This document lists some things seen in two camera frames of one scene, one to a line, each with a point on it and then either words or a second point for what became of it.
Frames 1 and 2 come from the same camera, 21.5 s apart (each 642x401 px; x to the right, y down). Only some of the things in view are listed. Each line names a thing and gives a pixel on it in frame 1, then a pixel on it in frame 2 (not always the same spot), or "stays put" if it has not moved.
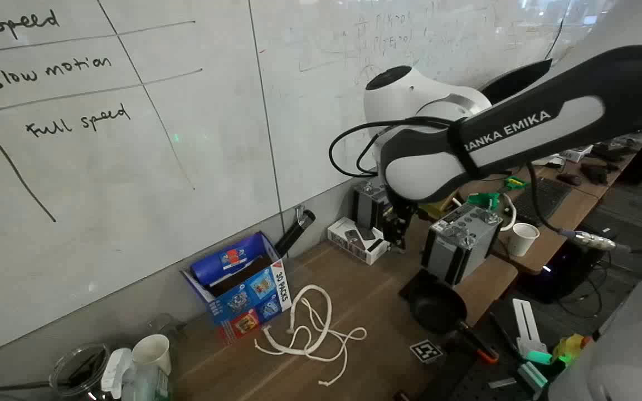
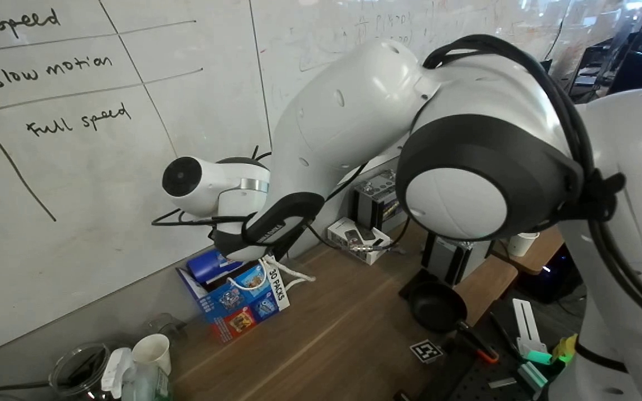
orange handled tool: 478,343 stays put
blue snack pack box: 242,287 stays put
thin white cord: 354,332 -> 271,260
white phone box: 346,235 stays put
